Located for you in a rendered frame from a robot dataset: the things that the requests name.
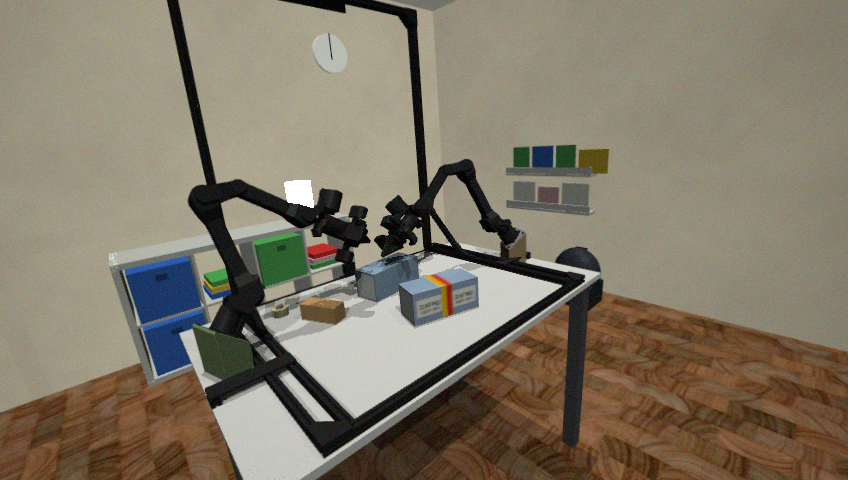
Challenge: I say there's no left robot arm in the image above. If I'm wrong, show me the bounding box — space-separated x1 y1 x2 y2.
380 159 520 244

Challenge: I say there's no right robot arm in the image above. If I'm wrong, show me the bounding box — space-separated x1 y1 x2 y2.
188 179 368 338

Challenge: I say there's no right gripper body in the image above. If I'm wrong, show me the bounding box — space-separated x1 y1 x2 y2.
332 205 368 264

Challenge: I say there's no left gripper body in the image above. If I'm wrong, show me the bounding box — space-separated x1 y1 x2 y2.
374 221 418 250

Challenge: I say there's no brown rectangular box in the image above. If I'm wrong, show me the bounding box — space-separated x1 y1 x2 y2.
299 297 346 324

